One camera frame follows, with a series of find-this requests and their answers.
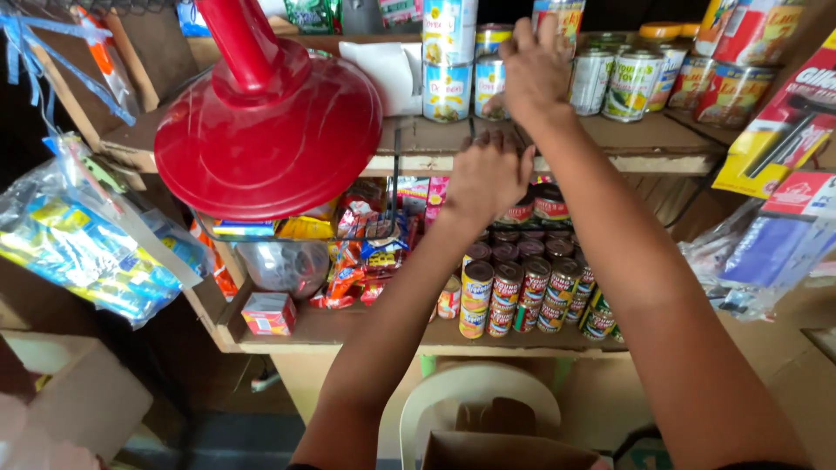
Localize colourful labelled tin can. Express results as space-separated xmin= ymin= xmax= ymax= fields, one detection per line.
xmin=532 ymin=0 xmax=587 ymax=61

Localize blue white packet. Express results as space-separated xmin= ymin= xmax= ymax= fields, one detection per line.
xmin=175 ymin=0 xmax=214 ymax=38

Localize blue labelled milk can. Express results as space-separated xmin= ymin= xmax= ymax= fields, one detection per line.
xmin=422 ymin=61 xmax=474 ymax=124
xmin=474 ymin=23 xmax=515 ymax=60
xmin=422 ymin=0 xmax=479 ymax=67
xmin=474 ymin=55 xmax=510 ymax=121

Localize clear bag of blue items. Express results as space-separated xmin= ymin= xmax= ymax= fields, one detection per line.
xmin=678 ymin=196 xmax=836 ymax=322

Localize large cardboard box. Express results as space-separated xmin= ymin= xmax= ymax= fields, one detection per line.
xmin=0 ymin=329 xmax=155 ymax=466

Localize white paper pack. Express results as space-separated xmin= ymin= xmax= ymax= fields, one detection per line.
xmin=337 ymin=40 xmax=425 ymax=118

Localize group of small tin cans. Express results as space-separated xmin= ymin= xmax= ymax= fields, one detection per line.
xmin=428 ymin=183 xmax=626 ymax=345

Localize orange white hanging packet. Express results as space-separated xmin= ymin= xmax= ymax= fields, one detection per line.
xmin=71 ymin=5 xmax=142 ymax=120

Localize white power plug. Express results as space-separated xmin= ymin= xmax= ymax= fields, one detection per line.
xmin=251 ymin=368 xmax=283 ymax=394

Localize pink packet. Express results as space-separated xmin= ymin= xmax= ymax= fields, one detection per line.
xmin=378 ymin=0 xmax=425 ymax=29

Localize wooden shelf unit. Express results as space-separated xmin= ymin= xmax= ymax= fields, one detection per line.
xmin=26 ymin=7 xmax=836 ymax=360

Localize small red box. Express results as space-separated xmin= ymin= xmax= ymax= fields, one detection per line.
xmin=241 ymin=291 xmax=299 ymax=338

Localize bag of blue yellow sachets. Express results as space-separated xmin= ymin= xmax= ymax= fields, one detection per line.
xmin=0 ymin=133 xmax=214 ymax=331

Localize green packet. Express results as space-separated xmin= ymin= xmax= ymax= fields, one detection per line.
xmin=283 ymin=0 xmax=344 ymax=35

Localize person's right hand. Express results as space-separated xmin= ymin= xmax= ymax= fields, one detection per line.
xmin=483 ymin=16 xmax=577 ymax=130

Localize red white product card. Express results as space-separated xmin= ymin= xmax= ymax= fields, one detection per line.
xmin=760 ymin=170 xmax=836 ymax=220

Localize red plastic fan base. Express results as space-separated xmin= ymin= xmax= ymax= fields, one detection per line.
xmin=154 ymin=0 xmax=385 ymax=222

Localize blue plastic string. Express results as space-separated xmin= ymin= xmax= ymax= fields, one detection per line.
xmin=0 ymin=9 xmax=137 ymax=128

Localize clear plastic bag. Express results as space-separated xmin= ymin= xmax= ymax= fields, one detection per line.
xmin=234 ymin=239 xmax=331 ymax=302

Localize yellow red razor card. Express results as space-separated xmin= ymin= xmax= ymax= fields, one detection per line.
xmin=711 ymin=29 xmax=836 ymax=201

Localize yellow lidded jar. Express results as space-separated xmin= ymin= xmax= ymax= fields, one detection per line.
xmin=638 ymin=21 xmax=684 ymax=44

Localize open brown cardboard box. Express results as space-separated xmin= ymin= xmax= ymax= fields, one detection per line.
xmin=421 ymin=430 xmax=603 ymax=470

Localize white plastic chair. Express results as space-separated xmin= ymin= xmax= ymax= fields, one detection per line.
xmin=399 ymin=362 xmax=563 ymax=470

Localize person's left hand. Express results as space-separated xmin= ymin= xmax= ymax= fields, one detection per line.
xmin=446 ymin=128 xmax=537 ymax=227

